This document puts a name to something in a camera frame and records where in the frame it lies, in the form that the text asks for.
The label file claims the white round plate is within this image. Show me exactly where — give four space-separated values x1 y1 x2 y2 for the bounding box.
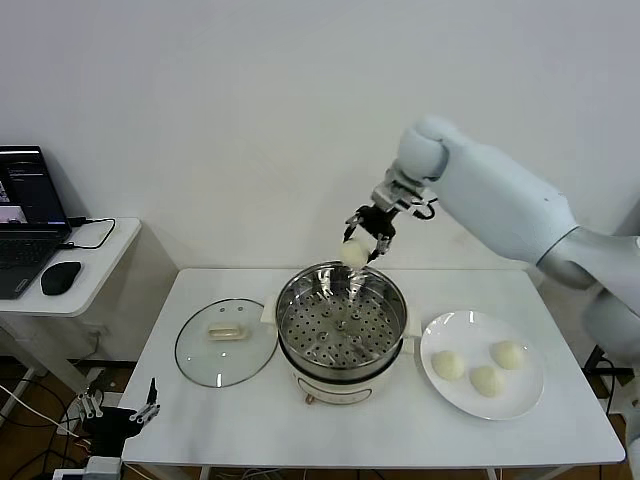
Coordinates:
419 310 546 421

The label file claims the black laptop cable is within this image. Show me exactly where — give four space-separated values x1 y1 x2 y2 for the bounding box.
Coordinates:
58 216 118 251

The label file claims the black computer mouse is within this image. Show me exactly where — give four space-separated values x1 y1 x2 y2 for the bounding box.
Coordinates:
41 261 83 297

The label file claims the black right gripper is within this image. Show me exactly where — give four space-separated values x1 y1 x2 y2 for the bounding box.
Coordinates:
341 202 400 265

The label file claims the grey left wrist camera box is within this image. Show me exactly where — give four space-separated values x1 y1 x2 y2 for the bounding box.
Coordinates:
84 454 124 480

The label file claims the white floor cable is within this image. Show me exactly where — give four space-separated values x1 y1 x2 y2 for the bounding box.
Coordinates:
0 384 86 441

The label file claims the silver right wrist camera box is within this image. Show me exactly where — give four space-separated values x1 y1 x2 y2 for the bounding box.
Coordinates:
372 172 426 215

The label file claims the cream electric cooking pot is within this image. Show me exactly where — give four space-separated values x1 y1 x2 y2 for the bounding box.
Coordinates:
262 319 417 407

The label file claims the black laptop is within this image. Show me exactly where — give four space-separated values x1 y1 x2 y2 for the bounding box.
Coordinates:
0 145 74 302

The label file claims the black cable with adapter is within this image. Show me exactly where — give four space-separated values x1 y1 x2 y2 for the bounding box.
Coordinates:
583 344 617 375

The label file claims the stainless steel steamer basket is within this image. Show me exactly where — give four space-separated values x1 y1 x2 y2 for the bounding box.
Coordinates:
259 259 424 371

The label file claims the white steamed baozi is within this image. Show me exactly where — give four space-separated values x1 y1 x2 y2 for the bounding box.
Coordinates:
491 340 526 371
468 365 504 399
339 238 374 269
431 349 464 382

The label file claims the glass lid with cream handle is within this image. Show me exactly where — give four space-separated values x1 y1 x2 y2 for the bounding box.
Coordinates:
174 298 279 389

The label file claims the white side table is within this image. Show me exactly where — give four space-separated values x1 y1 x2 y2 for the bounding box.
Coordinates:
0 217 144 416

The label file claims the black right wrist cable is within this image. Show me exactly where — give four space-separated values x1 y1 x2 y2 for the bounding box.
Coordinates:
412 197 440 222

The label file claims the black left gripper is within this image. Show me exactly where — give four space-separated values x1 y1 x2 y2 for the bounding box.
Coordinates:
74 377 161 445

